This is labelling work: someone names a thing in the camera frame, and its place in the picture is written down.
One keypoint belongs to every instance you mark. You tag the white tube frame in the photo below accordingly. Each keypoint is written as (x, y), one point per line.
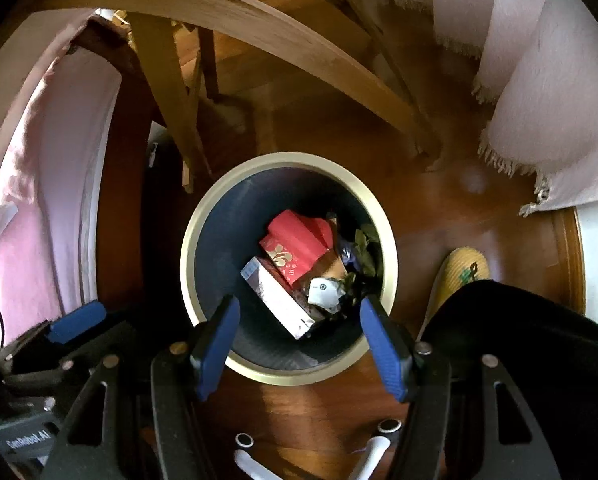
(371, 455)

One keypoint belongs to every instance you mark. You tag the dark wooden furniture panel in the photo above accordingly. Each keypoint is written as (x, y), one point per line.
(124, 185)

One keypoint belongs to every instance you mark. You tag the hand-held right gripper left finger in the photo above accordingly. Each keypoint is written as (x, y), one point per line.
(218, 350)

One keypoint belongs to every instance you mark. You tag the red box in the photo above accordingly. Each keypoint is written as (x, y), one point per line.
(291, 240)

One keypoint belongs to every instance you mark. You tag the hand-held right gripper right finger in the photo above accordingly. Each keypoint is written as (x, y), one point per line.
(385, 350)

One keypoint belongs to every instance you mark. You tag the pink fringed cloth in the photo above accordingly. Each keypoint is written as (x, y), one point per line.
(554, 85)

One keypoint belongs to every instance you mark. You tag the brown cardboard piece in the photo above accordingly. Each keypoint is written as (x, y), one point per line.
(329, 267)

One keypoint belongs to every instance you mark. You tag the person's leg in black trousers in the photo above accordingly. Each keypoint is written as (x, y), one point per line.
(529, 340)

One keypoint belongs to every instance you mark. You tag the light wooden chair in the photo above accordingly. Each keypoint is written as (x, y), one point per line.
(229, 15)

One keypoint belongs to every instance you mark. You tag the white carton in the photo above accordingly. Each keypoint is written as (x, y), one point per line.
(279, 305)

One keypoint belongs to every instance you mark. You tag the yellow slipper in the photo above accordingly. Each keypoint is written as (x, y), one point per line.
(461, 270)

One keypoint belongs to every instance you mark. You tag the round bin with cream rim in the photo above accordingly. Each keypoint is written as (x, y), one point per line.
(239, 210)

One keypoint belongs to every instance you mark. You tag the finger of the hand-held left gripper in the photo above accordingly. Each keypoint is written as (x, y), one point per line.
(44, 371)
(76, 321)

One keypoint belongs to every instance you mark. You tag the white paper tag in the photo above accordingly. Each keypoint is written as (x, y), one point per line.
(324, 292)

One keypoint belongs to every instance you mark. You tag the pink draped cloth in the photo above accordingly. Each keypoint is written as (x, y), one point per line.
(44, 185)

